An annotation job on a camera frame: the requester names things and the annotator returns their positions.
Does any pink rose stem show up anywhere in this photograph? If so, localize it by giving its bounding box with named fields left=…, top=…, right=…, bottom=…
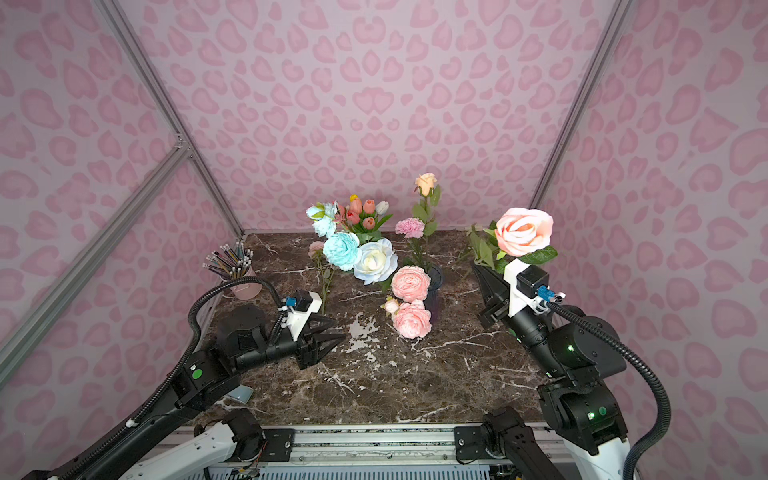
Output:
left=468, top=207, right=559, bottom=274

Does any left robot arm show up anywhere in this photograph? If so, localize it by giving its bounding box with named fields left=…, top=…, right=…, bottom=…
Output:
left=25, top=304, right=345, bottom=479

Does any pink carnation flower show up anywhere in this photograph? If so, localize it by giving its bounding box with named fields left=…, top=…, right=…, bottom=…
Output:
left=395, top=217, right=425, bottom=239

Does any purple glass vase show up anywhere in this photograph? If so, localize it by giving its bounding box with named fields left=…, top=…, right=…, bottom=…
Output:
left=424, top=266, right=444, bottom=324

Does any teal carnation flower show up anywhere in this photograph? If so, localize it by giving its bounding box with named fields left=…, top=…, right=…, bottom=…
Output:
left=323, top=232, right=360, bottom=271

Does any small teal white flower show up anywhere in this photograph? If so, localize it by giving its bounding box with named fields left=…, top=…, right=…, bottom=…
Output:
left=306, top=202, right=339, bottom=238

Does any peach rose stem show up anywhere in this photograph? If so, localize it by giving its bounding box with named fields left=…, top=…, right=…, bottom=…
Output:
left=410, top=173, right=441, bottom=271

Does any white cream rose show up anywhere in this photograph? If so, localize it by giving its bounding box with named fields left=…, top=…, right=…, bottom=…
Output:
left=353, top=238, right=398, bottom=285

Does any pink pen cup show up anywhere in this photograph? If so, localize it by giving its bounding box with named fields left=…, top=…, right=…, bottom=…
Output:
left=202, top=239, right=262, bottom=300

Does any small pink flower stem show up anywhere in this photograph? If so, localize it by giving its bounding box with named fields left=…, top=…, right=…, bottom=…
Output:
left=308, top=241, right=334, bottom=314

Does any pink tulip bunch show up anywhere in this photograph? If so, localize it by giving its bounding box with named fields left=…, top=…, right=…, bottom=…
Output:
left=335, top=195, right=391, bottom=244

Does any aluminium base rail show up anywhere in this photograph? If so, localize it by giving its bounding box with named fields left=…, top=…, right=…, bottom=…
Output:
left=134, top=422, right=577, bottom=480

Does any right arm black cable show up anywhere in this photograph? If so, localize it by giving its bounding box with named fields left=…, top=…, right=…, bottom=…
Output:
left=542, top=299, right=672, bottom=480

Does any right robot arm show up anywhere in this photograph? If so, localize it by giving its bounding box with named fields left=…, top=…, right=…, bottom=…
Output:
left=473, top=265, right=637, bottom=479

